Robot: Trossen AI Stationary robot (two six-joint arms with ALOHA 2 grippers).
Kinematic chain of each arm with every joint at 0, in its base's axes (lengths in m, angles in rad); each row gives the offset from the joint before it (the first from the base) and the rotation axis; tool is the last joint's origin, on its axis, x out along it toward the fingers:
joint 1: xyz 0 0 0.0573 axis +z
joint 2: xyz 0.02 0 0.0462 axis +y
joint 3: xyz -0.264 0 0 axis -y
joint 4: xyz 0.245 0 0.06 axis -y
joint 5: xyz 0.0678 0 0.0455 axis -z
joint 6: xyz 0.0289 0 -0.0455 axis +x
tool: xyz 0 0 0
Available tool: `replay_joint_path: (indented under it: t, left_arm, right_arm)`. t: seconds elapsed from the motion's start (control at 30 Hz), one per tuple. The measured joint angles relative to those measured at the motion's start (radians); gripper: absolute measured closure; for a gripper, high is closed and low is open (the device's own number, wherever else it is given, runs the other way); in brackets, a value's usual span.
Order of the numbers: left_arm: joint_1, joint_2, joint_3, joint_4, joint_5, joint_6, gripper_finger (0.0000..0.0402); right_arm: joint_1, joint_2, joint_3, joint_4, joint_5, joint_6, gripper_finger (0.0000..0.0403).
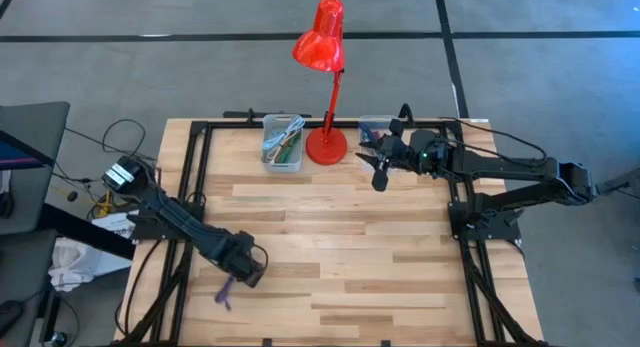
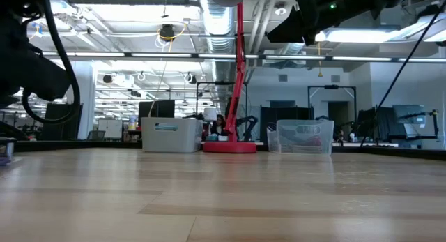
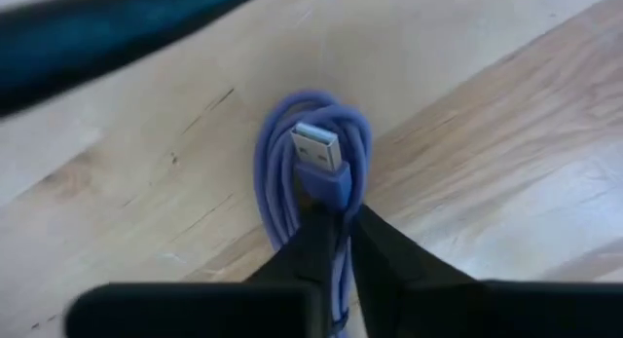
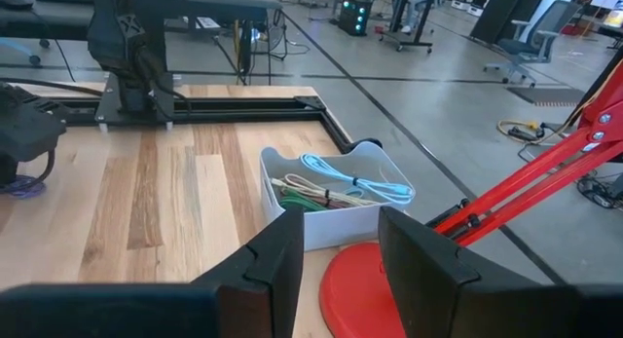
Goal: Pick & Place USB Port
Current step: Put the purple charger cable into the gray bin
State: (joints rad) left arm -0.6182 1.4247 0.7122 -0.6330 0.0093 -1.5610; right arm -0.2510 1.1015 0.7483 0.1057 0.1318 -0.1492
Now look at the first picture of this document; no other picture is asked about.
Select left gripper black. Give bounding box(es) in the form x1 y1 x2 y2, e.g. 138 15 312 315
212 230 269 289

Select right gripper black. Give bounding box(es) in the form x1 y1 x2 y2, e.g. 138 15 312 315
355 119 426 193

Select purple braided usb cable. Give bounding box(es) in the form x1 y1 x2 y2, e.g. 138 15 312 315
213 274 237 312

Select bright green usb cable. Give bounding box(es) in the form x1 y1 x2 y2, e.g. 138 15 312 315
274 136 301 165

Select clear plastic bin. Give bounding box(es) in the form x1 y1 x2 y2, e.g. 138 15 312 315
356 114 400 174

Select red desk lamp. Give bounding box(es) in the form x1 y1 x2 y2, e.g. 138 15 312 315
291 0 349 167

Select black arched clamp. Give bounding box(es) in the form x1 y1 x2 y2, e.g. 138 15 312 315
398 102 416 127

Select white plastic bin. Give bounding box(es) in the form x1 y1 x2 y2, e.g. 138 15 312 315
260 113 305 174

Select white paper sheet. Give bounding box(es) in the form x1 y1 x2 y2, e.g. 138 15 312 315
90 210 140 239

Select white plastic bag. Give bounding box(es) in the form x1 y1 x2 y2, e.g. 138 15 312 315
47 236 134 294

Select dark grey desk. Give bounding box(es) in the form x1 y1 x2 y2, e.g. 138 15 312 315
0 100 72 237

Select grey stand leg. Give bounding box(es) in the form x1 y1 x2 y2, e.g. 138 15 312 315
594 165 640 198

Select laptop with lit screen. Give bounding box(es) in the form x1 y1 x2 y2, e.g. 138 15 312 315
0 130 55 171

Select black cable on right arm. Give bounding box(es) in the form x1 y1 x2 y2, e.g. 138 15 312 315
439 115 550 169

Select black aluminium table frame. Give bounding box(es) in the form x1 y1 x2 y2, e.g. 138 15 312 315
112 117 544 347

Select yellow cable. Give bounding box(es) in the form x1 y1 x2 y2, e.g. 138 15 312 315
49 175 144 219

